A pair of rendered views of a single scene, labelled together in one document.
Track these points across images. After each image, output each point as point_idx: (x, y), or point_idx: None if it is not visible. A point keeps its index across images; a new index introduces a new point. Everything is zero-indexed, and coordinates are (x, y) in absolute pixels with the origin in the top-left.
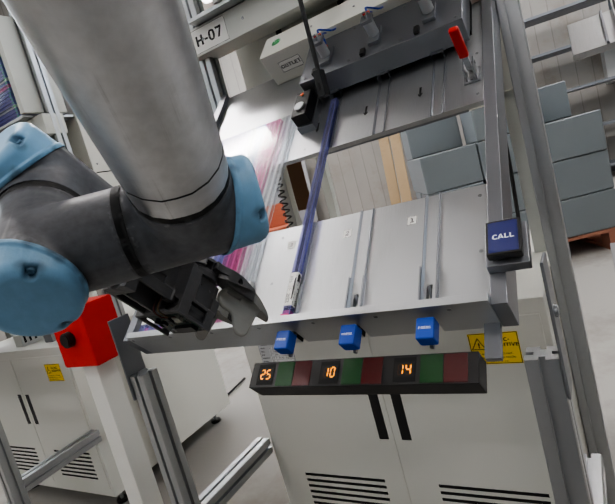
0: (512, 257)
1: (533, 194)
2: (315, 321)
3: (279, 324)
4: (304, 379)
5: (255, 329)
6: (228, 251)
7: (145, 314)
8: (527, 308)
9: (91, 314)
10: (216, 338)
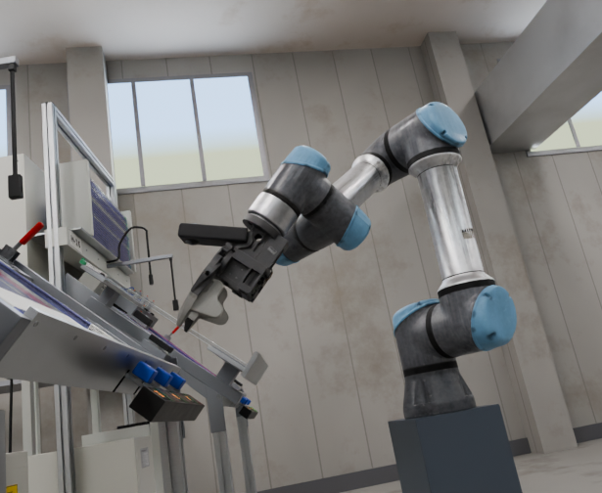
0: (169, 352)
1: None
2: (148, 360)
3: (138, 355)
4: (174, 398)
5: (124, 356)
6: (298, 261)
7: (268, 269)
8: (22, 461)
9: None
10: (92, 360)
